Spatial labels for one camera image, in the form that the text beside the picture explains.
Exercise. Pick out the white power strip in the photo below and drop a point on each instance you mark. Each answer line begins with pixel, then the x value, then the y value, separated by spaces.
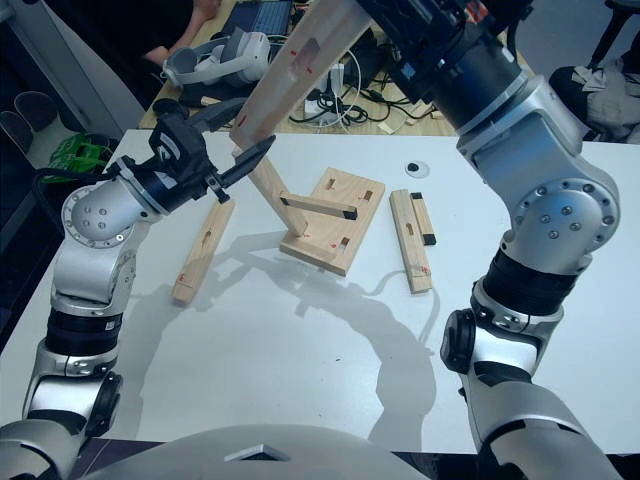
pixel 320 111

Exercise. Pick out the black chair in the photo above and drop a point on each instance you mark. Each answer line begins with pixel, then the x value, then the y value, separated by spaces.
pixel 612 25

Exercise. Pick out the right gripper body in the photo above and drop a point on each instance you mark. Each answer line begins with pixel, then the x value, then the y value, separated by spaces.
pixel 480 75

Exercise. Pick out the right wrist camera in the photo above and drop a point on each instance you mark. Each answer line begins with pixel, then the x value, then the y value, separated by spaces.
pixel 415 75

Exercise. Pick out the green box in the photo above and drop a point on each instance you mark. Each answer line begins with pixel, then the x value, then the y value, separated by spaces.
pixel 80 152

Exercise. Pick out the person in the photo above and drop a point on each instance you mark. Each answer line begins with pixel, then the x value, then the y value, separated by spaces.
pixel 170 35

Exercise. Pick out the wooden cross bar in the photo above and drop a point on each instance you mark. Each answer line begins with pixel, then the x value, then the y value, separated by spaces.
pixel 317 204
pixel 424 220

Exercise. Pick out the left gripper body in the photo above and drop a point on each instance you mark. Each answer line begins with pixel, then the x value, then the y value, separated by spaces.
pixel 167 192

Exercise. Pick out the robot body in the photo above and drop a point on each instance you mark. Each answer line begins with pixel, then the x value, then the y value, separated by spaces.
pixel 260 455

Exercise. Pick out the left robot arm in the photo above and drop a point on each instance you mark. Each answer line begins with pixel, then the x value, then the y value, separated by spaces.
pixel 90 260

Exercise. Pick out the white headset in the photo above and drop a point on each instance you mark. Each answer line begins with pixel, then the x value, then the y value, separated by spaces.
pixel 225 60

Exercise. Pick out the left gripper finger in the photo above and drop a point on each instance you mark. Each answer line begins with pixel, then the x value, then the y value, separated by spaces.
pixel 247 160
pixel 220 114

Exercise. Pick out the laptop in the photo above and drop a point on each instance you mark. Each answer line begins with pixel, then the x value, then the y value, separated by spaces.
pixel 262 17

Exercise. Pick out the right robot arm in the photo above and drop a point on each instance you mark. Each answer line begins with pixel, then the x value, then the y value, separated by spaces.
pixel 550 165

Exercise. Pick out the wooden seat board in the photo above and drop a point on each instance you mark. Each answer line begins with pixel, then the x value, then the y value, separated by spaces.
pixel 325 250

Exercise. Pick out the wooden leg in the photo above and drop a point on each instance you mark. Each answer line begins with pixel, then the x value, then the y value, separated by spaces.
pixel 202 252
pixel 300 65
pixel 277 192
pixel 410 240

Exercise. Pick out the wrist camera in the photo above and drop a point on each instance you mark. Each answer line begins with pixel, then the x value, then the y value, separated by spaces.
pixel 415 75
pixel 177 142

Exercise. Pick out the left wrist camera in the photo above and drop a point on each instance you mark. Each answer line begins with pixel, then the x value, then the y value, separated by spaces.
pixel 177 142

